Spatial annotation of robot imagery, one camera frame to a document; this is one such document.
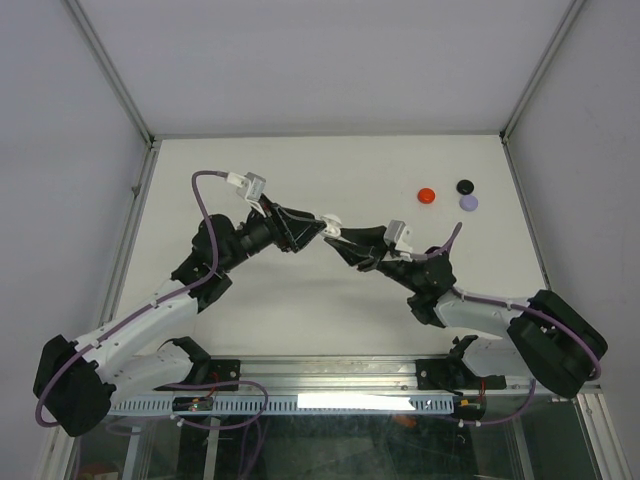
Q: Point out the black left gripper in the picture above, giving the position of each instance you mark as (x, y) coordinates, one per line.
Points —
(303, 226)

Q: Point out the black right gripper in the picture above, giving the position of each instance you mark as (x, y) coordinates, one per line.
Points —
(365, 258)

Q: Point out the white charging case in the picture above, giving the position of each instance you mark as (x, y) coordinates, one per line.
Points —
(333, 226)

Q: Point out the orange charging case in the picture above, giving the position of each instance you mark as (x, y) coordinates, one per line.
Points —
(426, 196)

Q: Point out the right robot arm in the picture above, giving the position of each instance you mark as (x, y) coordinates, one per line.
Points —
(541, 337)

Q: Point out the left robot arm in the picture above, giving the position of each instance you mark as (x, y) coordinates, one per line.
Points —
(78, 381)

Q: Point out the lilac charging case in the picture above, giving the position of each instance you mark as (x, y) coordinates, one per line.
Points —
(468, 203)

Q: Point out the black charging case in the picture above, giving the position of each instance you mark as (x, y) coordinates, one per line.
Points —
(465, 187)

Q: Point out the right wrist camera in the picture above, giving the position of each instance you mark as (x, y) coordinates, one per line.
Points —
(397, 238)

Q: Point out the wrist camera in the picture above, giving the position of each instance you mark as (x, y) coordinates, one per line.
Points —
(249, 187)
(397, 238)

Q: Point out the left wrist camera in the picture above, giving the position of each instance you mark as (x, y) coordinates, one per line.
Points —
(249, 187)

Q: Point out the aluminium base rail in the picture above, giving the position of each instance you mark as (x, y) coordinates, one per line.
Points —
(365, 374)

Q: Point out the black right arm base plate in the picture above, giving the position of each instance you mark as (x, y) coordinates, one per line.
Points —
(453, 376)

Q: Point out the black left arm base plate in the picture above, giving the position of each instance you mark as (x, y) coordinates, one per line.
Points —
(217, 374)

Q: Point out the grey slotted cable duct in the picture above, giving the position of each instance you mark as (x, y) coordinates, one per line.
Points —
(155, 405)

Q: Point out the aluminium frame post left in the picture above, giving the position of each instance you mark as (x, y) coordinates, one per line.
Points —
(92, 40)

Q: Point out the aluminium frame post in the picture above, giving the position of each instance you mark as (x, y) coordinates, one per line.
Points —
(556, 41)
(92, 40)

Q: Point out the aluminium frame post right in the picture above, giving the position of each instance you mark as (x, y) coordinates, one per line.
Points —
(556, 41)

